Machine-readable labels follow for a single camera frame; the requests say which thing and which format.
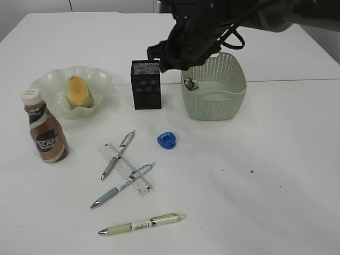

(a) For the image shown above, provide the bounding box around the clear plastic ruler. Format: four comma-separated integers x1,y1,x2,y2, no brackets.
98,143,154,196

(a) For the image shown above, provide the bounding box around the cream barrel pen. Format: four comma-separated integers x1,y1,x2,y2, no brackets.
98,213,186,235

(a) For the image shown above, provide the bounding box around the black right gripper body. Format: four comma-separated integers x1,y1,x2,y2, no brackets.
147,15,222,73

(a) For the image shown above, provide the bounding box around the blue patterned pen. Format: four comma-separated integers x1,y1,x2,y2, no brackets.
90,163,156,209

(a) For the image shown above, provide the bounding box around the sugared bread roll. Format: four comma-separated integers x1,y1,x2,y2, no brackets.
66,75,93,108

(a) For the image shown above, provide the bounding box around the black mesh pen holder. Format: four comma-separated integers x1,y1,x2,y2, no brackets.
130,60,162,110

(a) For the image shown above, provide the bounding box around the green woven plastic basket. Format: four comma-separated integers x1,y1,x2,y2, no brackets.
181,52,247,121

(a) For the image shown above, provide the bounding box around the blue pencil sharpener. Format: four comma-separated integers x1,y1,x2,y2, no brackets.
157,132,176,149

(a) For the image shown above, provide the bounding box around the brown Nescafe coffee bottle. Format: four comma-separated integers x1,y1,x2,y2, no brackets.
21,89,69,163

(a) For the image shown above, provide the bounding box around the grey grip pen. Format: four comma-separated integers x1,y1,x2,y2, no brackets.
100,130,135,181

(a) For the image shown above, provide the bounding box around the translucent wavy glass plate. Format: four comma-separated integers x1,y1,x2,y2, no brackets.
30,65,113,119

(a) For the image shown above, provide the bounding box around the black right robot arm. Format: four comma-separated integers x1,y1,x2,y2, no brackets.
147,1,339,73

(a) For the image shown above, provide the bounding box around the small grey paper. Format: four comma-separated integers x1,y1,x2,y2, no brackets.
183,78,199,91

